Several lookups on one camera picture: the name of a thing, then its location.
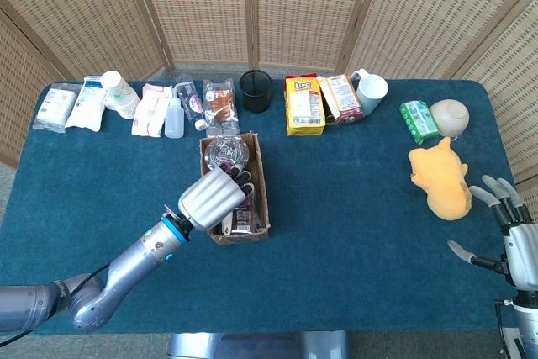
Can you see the brown white snack carton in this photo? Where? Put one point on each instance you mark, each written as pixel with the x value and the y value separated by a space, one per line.
pixel 342 98

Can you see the purple label water bottle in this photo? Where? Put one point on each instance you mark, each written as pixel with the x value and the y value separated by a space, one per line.
pixel 192 104

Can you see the clear bag brown snacks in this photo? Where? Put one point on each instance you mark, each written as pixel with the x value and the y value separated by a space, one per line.
pixel 220 107

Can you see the beige bowl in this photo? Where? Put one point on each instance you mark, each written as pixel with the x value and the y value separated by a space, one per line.
pixel 452 117

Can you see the translucent squeeze bottle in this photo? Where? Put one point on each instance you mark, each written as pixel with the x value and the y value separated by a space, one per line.
pixel 174 121

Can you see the pink white wipes pack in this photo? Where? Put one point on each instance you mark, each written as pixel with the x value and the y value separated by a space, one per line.
pixel 149 113

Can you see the brown cardboard box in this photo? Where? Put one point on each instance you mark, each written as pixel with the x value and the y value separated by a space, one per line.
pixel 261 191

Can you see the green tissue pack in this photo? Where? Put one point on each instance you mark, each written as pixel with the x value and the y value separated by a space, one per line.
pixel 416 119

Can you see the black mesh pen holder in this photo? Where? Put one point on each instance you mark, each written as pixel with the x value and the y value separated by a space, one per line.
pixel 256 92

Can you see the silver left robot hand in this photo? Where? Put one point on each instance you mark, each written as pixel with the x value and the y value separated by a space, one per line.
pixel 210 199

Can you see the wicker folding screen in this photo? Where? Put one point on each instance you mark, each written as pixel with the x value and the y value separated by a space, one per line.
pixel 311 6

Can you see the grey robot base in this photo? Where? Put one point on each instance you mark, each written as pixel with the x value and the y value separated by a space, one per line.
pixel 252 344

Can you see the white blue pouch bag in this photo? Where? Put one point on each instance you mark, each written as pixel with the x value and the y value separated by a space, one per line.
pixel 87 107

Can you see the blue table cloth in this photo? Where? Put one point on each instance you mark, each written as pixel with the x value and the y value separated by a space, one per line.
pixel 336 270

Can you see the purple building block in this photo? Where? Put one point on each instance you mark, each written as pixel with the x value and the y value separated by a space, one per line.
pixel 227 164

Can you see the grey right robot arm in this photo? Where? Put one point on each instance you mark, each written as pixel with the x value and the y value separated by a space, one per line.
pixel 525 325

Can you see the white tissue pack clear wrap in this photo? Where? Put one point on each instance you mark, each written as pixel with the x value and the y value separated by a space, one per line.
pixel 54 107

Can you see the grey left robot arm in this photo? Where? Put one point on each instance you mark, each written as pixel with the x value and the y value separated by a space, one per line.
pixel 126 270

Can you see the yellow biscuit bag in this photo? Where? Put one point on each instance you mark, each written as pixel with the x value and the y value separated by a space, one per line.
pixel 304 107

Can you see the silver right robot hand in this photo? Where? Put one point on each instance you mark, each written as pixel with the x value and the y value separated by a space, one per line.
pixel 523 254

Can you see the light blue mug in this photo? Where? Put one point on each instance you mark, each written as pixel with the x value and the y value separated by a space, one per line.
pixel 372 92

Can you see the yellow plush toy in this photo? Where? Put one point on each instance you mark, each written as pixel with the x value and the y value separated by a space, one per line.
pixel 441 176

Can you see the clear plastic case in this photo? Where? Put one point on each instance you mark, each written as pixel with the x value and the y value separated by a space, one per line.
pixel 244 220

